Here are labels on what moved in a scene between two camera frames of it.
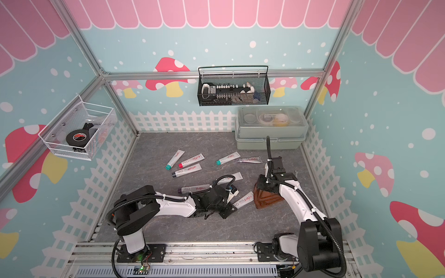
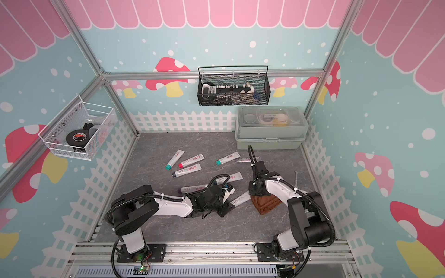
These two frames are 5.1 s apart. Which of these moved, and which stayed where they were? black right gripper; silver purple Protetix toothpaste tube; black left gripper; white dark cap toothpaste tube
Moved: black right gripper
Stayed: silver purple Protetix toothpaste tube; white dark cap toothpaste tube; black left gripper
